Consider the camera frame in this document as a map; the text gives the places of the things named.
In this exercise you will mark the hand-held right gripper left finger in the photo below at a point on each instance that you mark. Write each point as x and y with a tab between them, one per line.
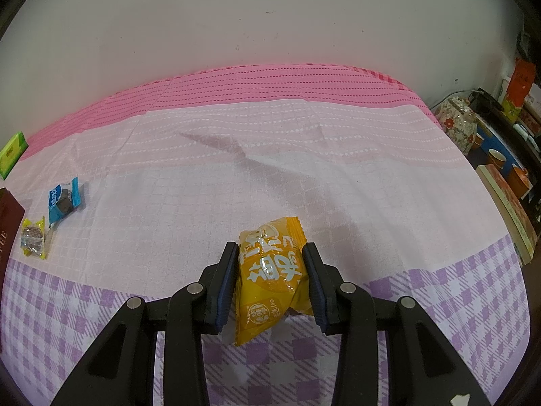
226	287

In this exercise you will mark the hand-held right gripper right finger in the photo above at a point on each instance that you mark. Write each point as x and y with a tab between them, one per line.
316	292

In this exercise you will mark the yellow snack packet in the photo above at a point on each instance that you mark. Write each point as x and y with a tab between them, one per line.
262	270

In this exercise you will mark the brown toffee box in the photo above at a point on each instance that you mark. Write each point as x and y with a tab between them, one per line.
8	228

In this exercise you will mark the pink and purple checked tablecloth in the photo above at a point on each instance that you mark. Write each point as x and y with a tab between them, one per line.
296	135

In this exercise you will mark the blue wrapped dark candy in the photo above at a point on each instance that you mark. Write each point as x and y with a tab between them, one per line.
63	203

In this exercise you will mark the yellow wrapped dark candy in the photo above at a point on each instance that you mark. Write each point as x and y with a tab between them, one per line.
33	237

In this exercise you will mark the stack of books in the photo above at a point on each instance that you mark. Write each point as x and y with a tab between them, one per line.
507	211

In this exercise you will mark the floral fabric container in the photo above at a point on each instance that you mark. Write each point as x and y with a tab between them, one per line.
456	122

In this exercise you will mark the orange paper cup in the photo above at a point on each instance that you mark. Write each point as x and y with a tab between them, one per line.
501	158
519	179

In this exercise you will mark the green box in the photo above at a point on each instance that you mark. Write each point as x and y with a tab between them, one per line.
12	152

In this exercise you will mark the orange card box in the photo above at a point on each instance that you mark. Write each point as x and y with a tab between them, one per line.
522	80

